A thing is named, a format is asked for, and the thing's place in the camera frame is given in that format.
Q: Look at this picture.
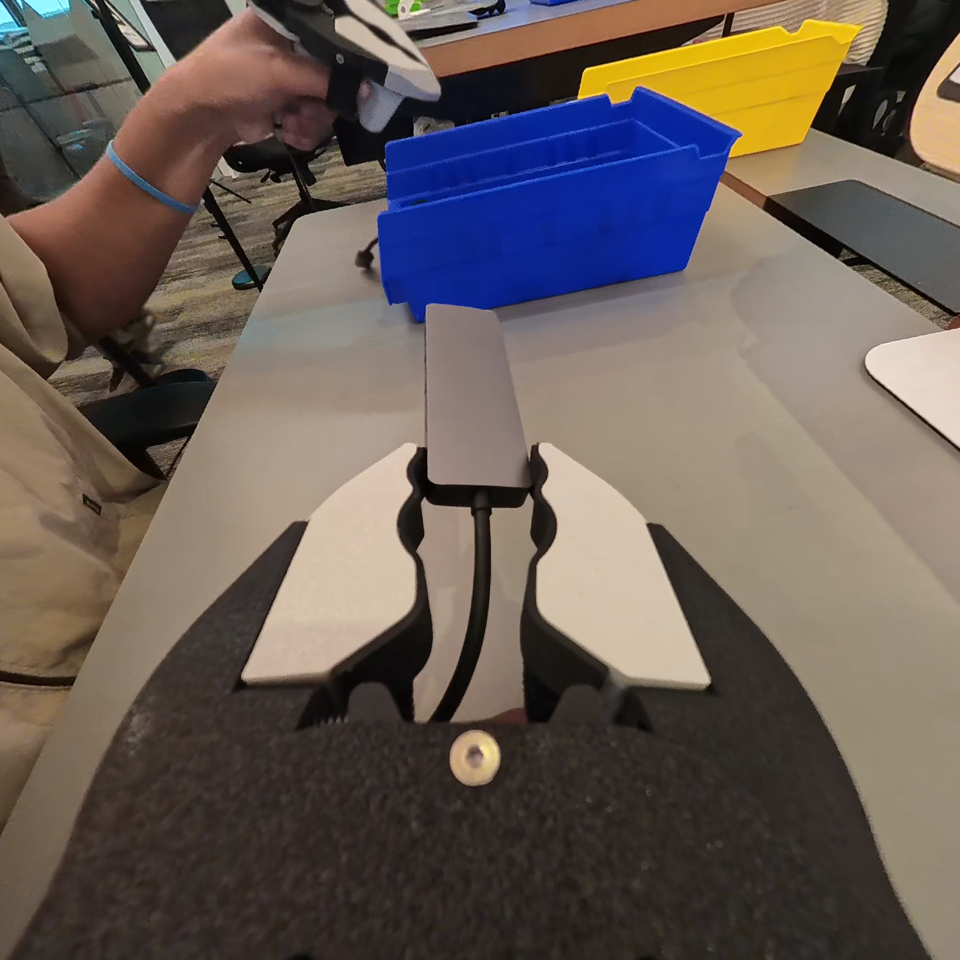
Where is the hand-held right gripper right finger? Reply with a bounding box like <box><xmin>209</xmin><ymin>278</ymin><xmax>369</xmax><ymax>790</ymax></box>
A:
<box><xmin>519</xmin><ymin>441</ymin><xmax>713</xmax><ymax>717</ymax></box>

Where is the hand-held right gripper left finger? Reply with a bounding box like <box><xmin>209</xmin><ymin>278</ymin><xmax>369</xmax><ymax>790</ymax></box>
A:
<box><xmin>240</xmin><ymin>441</ymin><xmax>436</xmax><ymax>723</ymax></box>

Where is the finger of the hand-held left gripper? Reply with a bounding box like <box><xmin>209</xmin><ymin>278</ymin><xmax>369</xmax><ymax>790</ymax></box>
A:
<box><xmin>383</xmin><ymin>66</ymin><xmax>443</xmax><ymax>103</ymax></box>
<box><xmin>333</xmin><ymin>0</ymin><xmax>430</xmax><ymax>70</ymax></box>

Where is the blue plastic bin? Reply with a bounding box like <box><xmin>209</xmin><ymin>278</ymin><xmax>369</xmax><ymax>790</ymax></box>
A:
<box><xmin>376</xmin><ymin>86</ymin><xmax>743</xmax><ymax>324</ymax></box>

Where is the grey usb hub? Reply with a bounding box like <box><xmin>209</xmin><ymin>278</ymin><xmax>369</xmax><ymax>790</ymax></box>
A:
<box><xmin>423</xmin><ymin>302</ymin><xmax>528</xmax><ymax>723</ymax></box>

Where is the person's left forearm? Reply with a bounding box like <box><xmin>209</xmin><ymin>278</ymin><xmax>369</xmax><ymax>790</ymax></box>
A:
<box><xmin>6</xmin><ymin>138</ymin><xmax>243</xmax><ymax>343</ymax></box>

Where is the person's left hand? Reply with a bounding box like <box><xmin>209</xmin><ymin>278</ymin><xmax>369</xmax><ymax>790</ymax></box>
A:
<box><xmin>146</xmin><ymin>11</ymin><xmax>376</xmax><ymax>153</ymax></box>

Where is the black office chair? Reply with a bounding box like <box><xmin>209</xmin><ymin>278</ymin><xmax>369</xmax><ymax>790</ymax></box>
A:
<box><xmin>223</xmin><ymin>138</ymin><xmax>355</xmax><ymax>235</ymax></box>

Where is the blue wristband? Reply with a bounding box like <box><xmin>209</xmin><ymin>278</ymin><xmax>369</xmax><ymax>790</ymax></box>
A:
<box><xmin>105</xmin><ymin>140</ymin><xmax>201</xmax><ymax>216</ymax></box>

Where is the yellow plastic bin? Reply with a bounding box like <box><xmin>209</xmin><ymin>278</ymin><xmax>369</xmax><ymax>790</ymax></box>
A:
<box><xmin>577</xmin><ymin>21</ymin><xmax>863</xmax><ymax>159</ymax></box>

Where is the black desk panel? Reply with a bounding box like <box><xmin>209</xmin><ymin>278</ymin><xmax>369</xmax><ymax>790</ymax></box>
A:
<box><xmin>768</xmin><ymin>180</ymin><xmax>960</xmax><ymax>315</ymax></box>

